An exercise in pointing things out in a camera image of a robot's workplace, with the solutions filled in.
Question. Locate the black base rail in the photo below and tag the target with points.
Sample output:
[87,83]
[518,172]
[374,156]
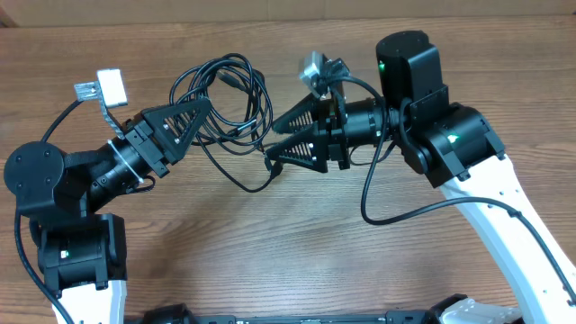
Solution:
[333,317]

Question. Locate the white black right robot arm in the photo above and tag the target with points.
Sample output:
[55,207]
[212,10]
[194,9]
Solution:
[459,153]

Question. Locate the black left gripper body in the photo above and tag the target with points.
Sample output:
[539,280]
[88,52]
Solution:
[139,133]

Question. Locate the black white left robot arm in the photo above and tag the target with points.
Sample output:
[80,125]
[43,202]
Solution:
[73,253]

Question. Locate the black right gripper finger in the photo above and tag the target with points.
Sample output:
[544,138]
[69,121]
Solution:
[301,116]
[306,148]

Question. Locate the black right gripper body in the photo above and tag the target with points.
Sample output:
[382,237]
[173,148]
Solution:
[364,121]

